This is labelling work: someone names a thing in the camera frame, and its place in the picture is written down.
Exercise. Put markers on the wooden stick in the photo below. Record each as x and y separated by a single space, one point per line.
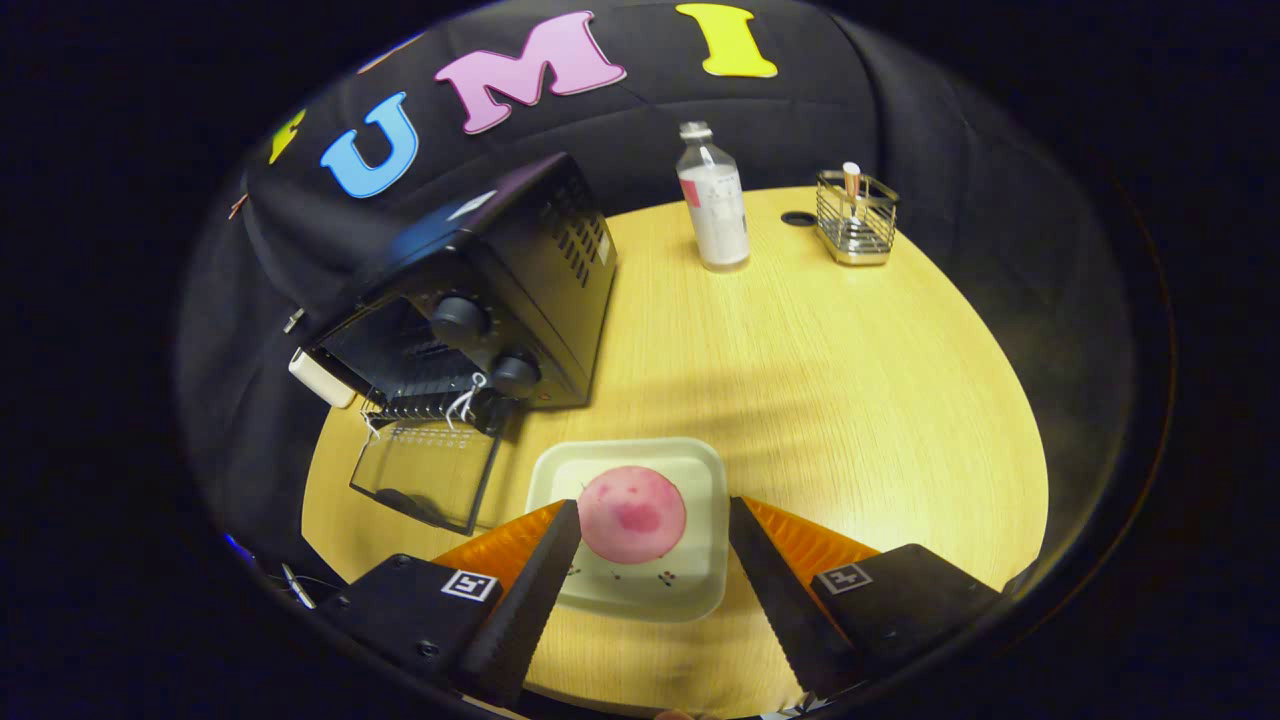
851 180

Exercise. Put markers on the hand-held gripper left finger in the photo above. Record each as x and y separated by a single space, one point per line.
525 620

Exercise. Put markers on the pink clothes peg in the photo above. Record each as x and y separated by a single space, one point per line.
237 206

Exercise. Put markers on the black toaster oven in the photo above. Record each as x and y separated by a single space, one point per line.
560 300

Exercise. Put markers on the pink round bun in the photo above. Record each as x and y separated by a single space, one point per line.
630 515

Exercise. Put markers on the black table grommet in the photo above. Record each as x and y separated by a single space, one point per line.
798 218

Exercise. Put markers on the cream square food plate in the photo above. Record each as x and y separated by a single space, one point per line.
640 592

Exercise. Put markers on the clear plastic bottle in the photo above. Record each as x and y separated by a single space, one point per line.
715 215

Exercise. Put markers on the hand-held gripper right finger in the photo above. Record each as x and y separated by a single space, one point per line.
785 610

